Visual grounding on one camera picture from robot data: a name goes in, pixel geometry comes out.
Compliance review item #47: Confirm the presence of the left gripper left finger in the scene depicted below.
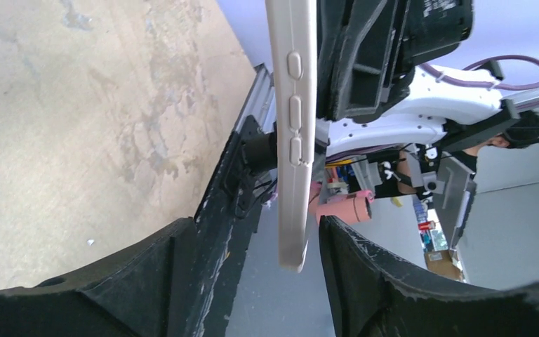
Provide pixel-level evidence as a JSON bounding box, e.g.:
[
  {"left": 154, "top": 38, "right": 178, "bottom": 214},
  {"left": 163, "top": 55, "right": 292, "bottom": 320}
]
[{"left": 0, "top": 217, "right": 258, "bottom": 336}]

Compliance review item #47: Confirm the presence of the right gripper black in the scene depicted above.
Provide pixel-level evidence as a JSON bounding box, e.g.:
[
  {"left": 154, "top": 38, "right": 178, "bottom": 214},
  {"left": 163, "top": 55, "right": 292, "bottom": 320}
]
[{"left": 317, "top": 0, "right": 474, "bottom": 122}]

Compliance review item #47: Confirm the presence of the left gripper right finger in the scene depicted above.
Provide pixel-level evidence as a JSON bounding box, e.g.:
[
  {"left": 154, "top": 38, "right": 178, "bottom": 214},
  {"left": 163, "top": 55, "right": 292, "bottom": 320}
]
[{"left": 319, "top": 216, "right": 539, "bottom": 336}]

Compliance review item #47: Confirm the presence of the white phone case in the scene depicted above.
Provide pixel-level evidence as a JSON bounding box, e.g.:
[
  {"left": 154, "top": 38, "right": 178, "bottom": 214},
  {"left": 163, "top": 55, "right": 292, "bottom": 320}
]
[{"left": 265, "top": 0, "right": 318, "bottom": 272}]

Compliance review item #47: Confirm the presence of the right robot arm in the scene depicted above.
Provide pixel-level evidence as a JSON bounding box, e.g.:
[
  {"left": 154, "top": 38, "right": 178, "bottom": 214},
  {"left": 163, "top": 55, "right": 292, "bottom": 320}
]
[{"left": 317, "top": 1, "right": 519, "bottom": 152}]

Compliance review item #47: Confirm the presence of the aluminium frame rail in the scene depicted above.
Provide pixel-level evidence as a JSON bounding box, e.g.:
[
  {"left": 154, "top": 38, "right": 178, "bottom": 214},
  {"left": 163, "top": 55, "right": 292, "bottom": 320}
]
[{"left": 234, "top": 63, "right": 275, "bottom": 133}]

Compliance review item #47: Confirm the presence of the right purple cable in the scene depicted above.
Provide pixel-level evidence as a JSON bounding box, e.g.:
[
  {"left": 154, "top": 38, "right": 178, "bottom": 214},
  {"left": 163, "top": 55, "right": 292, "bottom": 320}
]
[{"left": 419, "top": 55, "right": 539, "bottom": 92}]

